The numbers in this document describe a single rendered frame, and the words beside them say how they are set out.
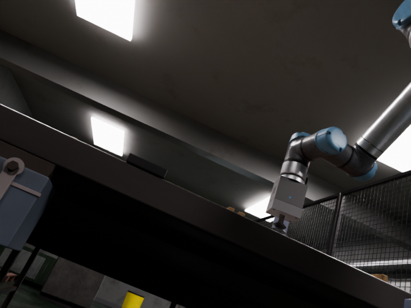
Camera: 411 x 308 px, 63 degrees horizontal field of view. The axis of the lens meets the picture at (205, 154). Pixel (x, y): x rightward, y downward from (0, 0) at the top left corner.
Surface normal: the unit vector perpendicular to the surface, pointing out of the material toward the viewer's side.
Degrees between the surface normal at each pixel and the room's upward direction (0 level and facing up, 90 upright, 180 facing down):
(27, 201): 90
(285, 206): 90
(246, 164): 90
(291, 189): 90
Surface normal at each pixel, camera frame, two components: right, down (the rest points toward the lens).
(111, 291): 0.25, -0.34
